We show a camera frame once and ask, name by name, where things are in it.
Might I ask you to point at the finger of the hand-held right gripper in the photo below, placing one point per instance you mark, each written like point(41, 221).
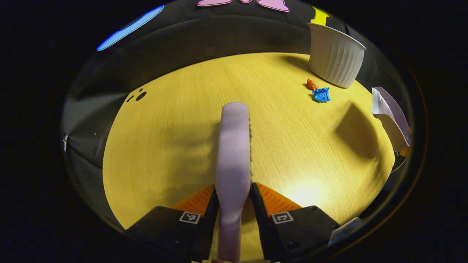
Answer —
point(405, 151)

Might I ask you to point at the blue paper ball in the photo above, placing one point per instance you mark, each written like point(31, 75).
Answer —
point(321, 95)

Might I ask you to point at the white ribbed garbage bin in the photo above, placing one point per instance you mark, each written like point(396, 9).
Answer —
point(334, 58)

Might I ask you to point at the small white tag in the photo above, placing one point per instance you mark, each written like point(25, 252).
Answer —
point(65, 143)

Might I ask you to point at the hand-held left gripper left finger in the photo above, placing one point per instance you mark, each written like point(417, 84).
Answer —
point(210, 230)

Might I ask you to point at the small pink broom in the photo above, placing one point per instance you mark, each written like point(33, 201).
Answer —
point(234, 153)

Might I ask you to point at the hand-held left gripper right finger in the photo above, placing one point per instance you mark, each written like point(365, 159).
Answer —
point(261, 226)

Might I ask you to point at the yellow wooden desktop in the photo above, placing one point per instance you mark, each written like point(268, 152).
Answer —
point(175, 146)

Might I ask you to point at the black backdrop cloth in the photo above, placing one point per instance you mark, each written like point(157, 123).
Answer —
point(204, 33)

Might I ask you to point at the orange paper ball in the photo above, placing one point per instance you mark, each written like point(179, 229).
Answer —
point(311, 84)

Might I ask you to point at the pink dustpan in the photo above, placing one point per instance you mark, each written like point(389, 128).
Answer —
point(393, 120)

